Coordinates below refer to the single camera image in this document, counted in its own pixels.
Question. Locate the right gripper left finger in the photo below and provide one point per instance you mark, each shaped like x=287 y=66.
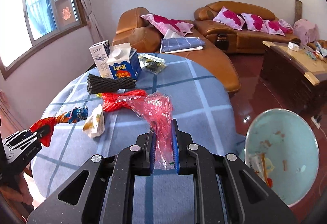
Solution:
x=102 y=189

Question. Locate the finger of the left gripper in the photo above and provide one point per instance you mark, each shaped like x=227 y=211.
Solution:
x=35 y=134
x=18 y=139

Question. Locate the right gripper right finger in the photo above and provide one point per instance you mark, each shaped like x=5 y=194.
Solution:
x=226 y=190

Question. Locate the red blue snack wrapper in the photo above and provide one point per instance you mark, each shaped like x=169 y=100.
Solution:
x=73 y=116

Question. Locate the black foam net sleeve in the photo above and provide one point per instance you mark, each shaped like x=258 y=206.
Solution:
x=97 y=85

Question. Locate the red foam net sleeve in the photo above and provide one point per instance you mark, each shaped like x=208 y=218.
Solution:
x=114 y=101

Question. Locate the red clear plastic bag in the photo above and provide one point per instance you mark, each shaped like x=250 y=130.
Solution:
x=156 y=109

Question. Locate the light blue trash bin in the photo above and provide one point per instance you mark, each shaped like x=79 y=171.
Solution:
x=282 y=149

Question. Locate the person's left hand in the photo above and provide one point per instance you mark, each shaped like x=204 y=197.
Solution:
x=22 y=194

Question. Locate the blue plaid tablecloth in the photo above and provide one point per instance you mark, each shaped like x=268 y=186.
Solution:
x=201 y=107

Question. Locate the white yellow snack wrapper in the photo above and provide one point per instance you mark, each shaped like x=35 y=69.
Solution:
x=94 y=125

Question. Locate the white milk carton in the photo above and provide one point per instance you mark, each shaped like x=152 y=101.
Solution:
x=100 y=53

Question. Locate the blue Look juice carton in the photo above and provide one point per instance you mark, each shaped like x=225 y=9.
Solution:
x=123 y=61

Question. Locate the white power strip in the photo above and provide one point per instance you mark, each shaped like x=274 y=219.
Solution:
x=316 y=120

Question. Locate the clear bag green snacks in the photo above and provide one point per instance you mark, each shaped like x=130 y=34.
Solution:
x=151 y=63

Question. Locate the dark wood coffee table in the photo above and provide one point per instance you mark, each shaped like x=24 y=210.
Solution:
x=298 y=77

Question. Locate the brown leather long sofa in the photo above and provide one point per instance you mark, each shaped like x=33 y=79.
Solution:
x=237 y=41

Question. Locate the folded blue plaid cloth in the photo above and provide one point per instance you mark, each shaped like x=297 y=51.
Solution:
x=181 y=44

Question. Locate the white tissue box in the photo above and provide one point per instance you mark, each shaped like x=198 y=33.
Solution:
x=293 y=46

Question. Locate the pink floral pillow on chaise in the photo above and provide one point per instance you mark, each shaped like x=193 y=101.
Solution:
x=163 y=24

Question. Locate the pink floral pillow middle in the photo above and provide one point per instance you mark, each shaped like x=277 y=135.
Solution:
x=254 y=23

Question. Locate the pink floral pillow right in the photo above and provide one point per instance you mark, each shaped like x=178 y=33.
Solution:
x=273 y=27

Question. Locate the pink floral pillow left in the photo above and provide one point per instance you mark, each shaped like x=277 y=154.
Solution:
x=230 y=19

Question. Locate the pink cloth covered box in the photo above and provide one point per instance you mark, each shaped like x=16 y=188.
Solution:
x=306 y=31

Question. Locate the window with white frame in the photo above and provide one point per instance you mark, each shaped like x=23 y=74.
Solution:
x=27 y=26

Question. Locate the brown wall hanging scroll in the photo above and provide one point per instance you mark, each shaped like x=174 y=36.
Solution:
x=298 y=10

